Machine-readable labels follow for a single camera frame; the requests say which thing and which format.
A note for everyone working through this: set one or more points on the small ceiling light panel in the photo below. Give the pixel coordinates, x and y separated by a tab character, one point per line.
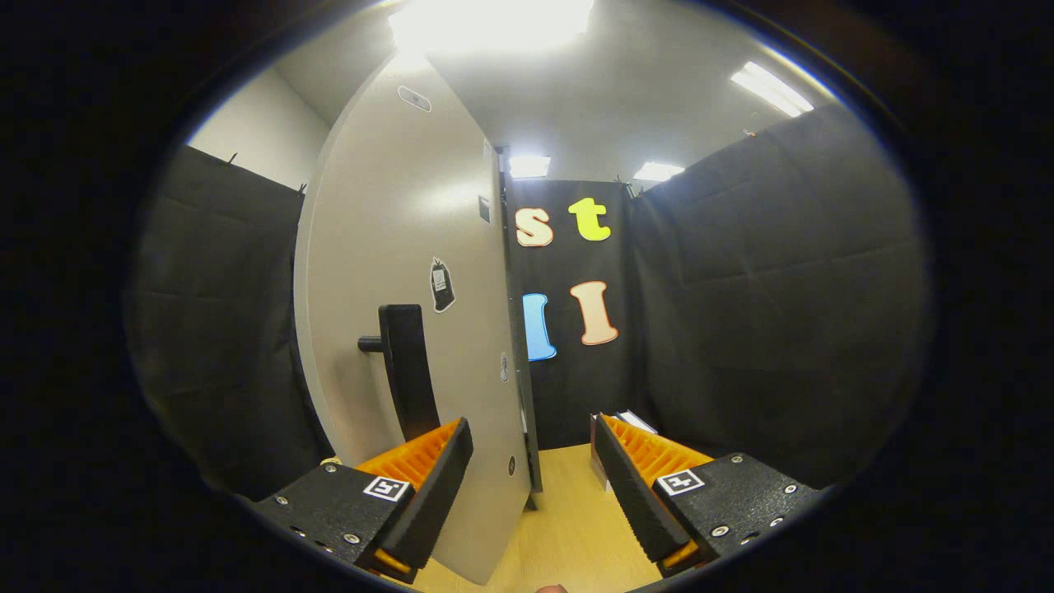
529	166
657	171

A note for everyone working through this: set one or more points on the long ceiling strip light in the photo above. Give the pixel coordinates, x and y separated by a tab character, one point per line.
770	88

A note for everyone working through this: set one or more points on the black backdrop cloth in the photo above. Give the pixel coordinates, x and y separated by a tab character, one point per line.
741	313

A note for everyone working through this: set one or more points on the dark grey cabinet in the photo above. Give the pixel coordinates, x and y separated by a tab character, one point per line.
529	461

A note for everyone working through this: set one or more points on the large ceiling light panel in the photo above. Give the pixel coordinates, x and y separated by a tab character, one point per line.
490	25

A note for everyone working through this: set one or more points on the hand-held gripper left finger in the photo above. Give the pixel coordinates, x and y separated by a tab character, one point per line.
436	502

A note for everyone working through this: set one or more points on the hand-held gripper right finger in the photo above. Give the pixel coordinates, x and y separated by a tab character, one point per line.
634	502

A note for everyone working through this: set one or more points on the beige cabinet door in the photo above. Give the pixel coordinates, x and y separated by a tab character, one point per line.
370	247

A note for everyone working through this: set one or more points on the white blue book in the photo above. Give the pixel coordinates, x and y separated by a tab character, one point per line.
636	421

